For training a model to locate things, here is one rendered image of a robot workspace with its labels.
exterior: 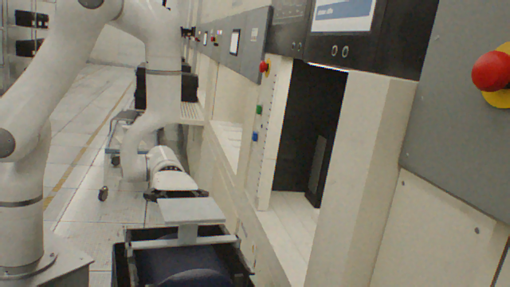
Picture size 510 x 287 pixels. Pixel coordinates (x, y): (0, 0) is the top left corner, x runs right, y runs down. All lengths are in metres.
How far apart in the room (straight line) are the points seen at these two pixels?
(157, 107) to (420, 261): 0.69
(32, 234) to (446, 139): 1.00
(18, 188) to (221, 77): 1.87
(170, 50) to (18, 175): 0.50
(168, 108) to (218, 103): 1.77
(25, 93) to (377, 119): 0.77
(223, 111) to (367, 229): 2.23
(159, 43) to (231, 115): 1.85
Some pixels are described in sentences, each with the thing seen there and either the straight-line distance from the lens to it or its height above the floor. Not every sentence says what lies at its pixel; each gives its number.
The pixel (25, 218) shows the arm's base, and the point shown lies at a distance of 1.11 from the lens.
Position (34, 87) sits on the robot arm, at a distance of 0.99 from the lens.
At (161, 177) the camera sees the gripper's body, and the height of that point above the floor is 1.08.
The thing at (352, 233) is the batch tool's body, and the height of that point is 1.17.
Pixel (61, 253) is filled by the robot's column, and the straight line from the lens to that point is 1.24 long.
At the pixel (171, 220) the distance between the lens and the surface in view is 0.71.
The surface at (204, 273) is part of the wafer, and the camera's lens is 0.76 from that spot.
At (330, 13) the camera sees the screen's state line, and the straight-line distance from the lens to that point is 0.87.
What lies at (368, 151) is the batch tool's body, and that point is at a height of 1.29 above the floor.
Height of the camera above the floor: 1.41
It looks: 15 degrees down
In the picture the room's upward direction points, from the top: 9 degrees clockwise
